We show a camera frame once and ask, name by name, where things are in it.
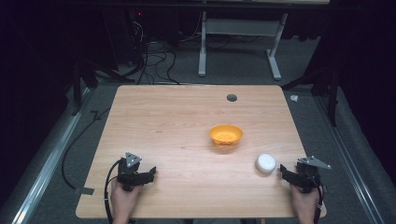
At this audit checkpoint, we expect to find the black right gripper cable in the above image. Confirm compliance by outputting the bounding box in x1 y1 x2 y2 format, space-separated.
313 181 327 224

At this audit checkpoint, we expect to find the dark computer tower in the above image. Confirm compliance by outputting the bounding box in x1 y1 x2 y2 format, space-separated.
102 8 149 71

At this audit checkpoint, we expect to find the black metal stand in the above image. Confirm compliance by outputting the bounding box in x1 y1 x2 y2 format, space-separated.
280 60 341 127
70 58 135 117

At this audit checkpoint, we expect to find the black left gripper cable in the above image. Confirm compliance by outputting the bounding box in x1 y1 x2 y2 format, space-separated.
104 159 123 224

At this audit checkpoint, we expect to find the white round container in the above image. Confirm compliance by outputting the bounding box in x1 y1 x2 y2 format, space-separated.
255 153 277 175

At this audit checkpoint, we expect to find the grey tape strip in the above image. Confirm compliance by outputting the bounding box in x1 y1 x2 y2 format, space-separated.
73 186 95 197

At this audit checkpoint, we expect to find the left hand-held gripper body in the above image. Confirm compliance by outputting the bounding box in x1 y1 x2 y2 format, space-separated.
116 151 151 192

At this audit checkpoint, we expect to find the tangle of black cables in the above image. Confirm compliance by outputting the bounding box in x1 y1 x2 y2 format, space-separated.
132 21 181 86

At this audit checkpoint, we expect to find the silver metal rail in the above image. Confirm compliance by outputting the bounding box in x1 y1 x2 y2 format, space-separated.
0 88 95 224
313 95 388 224

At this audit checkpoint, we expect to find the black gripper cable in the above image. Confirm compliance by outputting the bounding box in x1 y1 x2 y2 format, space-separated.
104 159 123 224
313 181 327 224

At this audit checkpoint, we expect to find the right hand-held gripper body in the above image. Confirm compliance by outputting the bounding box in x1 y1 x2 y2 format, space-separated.
288 155 332 194

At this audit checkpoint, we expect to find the black floor cable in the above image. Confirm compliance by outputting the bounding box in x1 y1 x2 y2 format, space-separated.
61 106 112 190

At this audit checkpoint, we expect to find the orange bowl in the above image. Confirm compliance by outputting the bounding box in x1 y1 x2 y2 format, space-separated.
208 124 245 147

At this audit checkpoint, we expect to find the white desk frame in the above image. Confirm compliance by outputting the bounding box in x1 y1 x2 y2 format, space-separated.
197 10 290 82

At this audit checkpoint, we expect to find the person's left hand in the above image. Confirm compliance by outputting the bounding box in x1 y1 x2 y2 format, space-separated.
109 178 144 217

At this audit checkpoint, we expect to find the person's right hand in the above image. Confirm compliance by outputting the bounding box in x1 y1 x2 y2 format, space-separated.
289 182 321 218

